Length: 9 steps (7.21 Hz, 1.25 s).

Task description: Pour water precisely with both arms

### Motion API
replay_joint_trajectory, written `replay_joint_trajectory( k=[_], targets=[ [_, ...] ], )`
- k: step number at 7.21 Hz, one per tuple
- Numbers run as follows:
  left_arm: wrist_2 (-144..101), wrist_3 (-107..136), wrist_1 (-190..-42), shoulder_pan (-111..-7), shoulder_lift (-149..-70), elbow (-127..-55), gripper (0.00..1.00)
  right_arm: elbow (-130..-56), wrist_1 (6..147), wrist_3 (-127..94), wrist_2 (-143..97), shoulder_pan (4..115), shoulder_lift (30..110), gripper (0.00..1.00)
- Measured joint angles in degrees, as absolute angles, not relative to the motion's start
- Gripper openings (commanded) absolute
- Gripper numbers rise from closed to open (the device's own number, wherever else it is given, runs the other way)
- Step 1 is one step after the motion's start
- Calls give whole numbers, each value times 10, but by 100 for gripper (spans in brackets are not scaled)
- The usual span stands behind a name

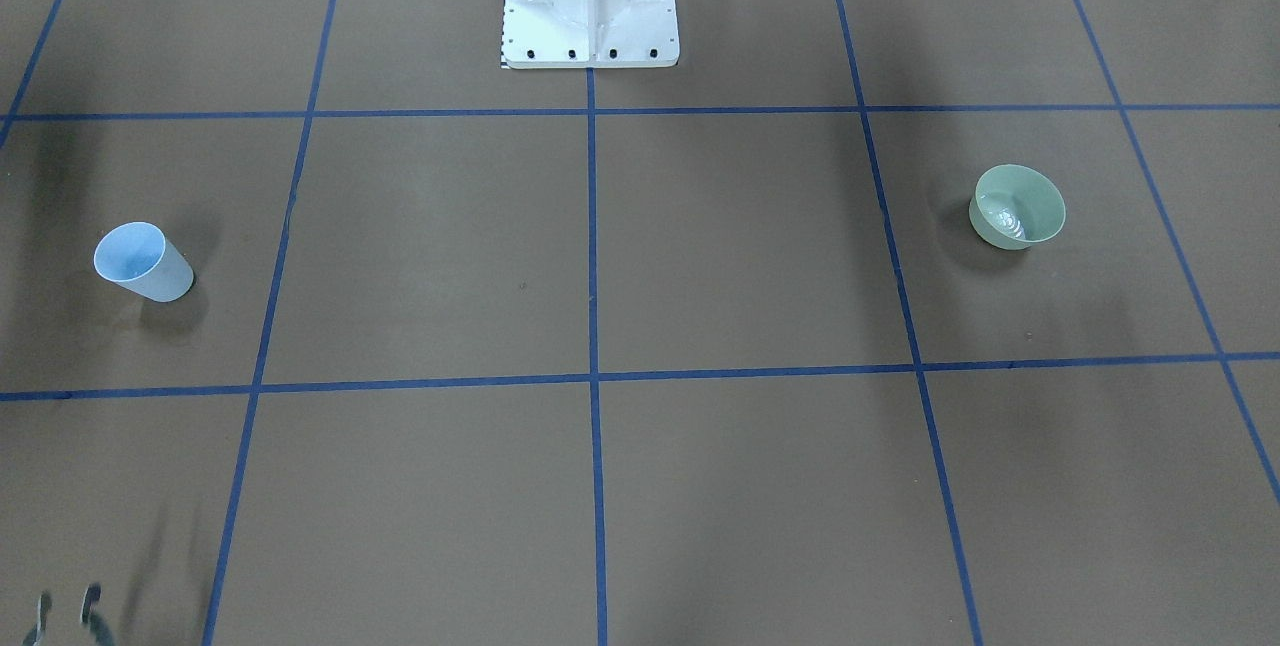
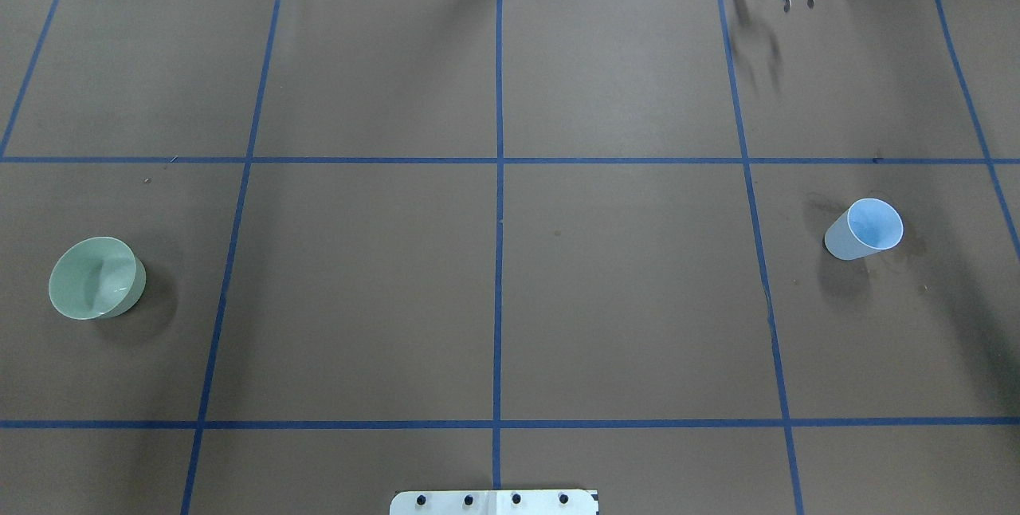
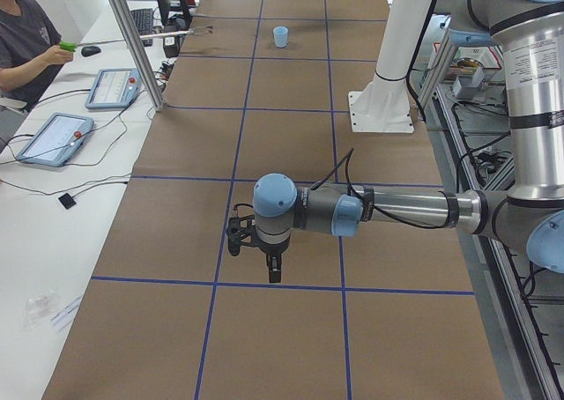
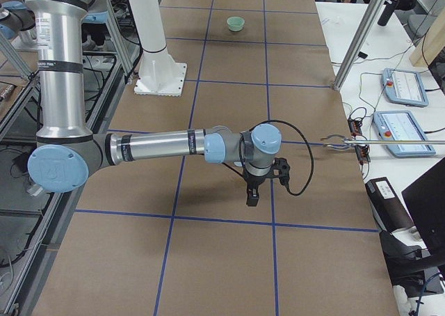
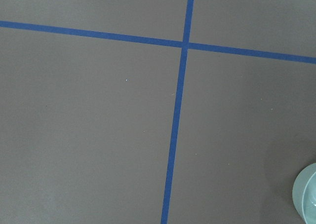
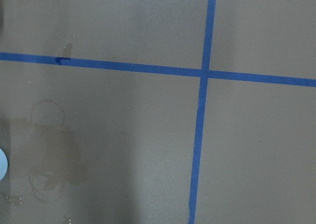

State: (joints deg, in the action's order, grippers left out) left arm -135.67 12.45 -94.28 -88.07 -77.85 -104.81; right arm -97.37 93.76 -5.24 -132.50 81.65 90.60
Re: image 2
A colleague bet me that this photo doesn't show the light blue plastic cup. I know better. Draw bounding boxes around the light blue plastic cup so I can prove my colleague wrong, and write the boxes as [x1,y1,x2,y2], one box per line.
[823,198,904,261]

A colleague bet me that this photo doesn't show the green ceramic bowl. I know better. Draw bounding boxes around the green ceramic bowl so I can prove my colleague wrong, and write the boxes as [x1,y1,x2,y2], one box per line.
[48,236,148,321]

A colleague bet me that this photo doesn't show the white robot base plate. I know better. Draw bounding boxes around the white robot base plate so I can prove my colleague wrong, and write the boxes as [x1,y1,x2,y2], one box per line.
[389,490,600,514]

